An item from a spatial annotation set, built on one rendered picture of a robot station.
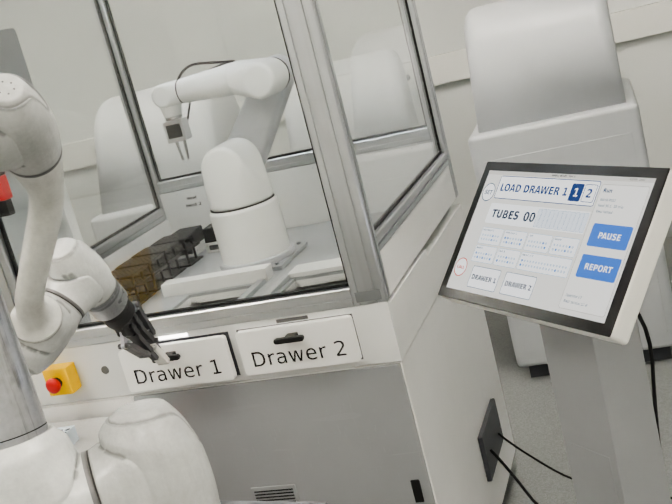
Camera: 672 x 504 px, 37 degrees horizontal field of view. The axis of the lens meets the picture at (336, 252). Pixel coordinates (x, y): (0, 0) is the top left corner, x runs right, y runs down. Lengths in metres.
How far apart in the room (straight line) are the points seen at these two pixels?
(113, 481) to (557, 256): 0.89
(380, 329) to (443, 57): 3.18
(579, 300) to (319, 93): 0.72
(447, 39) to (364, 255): 3.22
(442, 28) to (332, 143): 3.22
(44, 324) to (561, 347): 1.02
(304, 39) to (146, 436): 0.93
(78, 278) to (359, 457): 0.80
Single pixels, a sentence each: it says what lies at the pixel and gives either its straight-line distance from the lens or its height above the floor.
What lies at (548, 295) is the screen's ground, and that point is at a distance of 1.90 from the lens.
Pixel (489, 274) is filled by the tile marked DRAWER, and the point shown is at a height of 1.01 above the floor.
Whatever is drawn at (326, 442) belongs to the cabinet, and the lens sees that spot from 2.44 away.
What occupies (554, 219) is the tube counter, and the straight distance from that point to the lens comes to 1.97.
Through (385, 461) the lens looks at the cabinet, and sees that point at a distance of 2.43.
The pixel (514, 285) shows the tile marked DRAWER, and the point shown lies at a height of 1.00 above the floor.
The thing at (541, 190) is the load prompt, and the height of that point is 1.15.
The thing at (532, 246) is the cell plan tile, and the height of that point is 1.07.
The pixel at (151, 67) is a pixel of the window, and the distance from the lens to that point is 2.33.
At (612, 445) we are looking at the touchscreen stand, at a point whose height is 0.65.
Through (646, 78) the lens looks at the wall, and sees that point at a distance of 5.40.
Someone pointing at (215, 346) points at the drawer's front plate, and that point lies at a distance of 2.40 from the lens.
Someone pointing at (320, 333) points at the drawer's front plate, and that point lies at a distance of 2.30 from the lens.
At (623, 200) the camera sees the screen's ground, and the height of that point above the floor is 1.15.
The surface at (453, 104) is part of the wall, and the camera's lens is 5.39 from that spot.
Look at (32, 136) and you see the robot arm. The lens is 1.66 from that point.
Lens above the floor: 1.61
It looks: 14 degrees down
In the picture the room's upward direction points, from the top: 15 degrees counter-clockwise
